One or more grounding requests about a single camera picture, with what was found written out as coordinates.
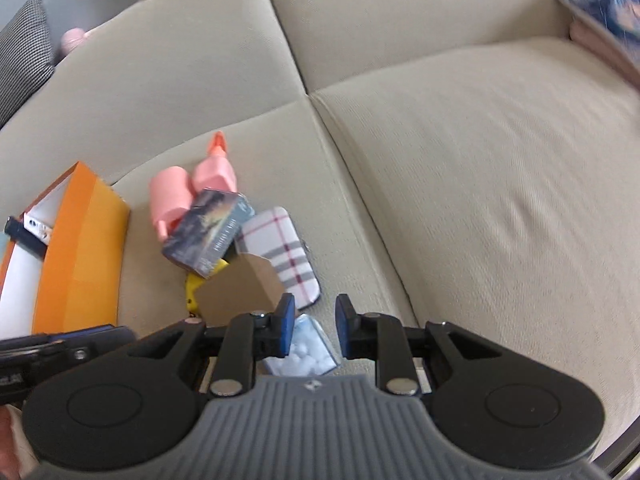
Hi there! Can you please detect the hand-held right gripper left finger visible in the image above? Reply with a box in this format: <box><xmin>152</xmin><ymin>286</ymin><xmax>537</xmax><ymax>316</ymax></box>
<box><xmin>127</xmin><ymin>292</ymin><xmax>297</xmax><ymax>396</ymax></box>

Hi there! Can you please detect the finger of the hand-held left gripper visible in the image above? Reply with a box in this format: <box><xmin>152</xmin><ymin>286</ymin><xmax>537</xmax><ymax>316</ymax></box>
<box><xmin>47</xmin><ymin>325</ymin><xmax>138</xmax><ymax>368</ymax></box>

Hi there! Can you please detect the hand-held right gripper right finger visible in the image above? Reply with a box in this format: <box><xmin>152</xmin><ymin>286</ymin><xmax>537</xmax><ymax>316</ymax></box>
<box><xmin>334</xmin><ymin>293</ymin><xmax>503</xmax><ymax>396</ymax></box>

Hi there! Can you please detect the small brown cardboard box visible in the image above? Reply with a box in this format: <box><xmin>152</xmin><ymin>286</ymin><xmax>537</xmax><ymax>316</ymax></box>
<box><xmin>194</xmin><ymin>253</ymin><xmax>283</xmax><ymax>328</ymax></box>

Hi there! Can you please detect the orange cardboard box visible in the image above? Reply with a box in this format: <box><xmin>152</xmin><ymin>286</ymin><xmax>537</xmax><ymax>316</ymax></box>
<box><xmin>0</xmin><ymin>161</ymin><xmax>132</xmax><ymax>343</ymax></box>

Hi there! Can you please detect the dark printed card box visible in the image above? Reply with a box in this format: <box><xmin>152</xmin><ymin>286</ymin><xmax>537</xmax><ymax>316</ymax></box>
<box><xmin>161</xmin><ymin>189</ymin><xmax>255</xmax><ymax>279</ymax></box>

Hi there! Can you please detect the pink toy water gun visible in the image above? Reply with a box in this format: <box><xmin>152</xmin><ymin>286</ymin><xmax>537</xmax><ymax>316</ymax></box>
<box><xmin>150</xmin><ymin>131</ymin><xmax>239</xmax><ymax>241</ymax></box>

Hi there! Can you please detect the person's left hand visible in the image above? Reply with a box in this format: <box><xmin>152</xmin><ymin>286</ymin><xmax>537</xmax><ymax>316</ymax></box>
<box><xmin>0</xmin><ymin>404</ymin><xmax>26</xmax><ymax>480</ymax></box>

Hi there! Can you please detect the small yellow toy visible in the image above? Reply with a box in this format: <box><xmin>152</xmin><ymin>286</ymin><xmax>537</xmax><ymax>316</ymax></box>
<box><xmin>185</xmin><ymin>259</ymin><xmax>231</xmax><ymax>319</ymax></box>

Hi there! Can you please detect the beige sofa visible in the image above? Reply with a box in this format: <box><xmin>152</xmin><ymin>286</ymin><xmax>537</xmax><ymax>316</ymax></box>
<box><xmin>0</xmin><ymin>0</ymin><xmax>640</xmax><ymax>463</ymax></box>

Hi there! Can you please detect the houndstooth cushion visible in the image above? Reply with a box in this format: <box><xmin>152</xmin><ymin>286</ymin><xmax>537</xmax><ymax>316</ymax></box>
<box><xmin>0</xmin><ymin>0</ymin><xmax>55</xmax><ymax>128</ymax></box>

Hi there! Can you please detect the pink plush toy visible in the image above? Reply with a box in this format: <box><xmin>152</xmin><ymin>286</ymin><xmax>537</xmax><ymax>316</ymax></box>
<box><xmin>60</xmin><ymin>28</ymin><xmax>96</xmax><ymax>56</ymax></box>

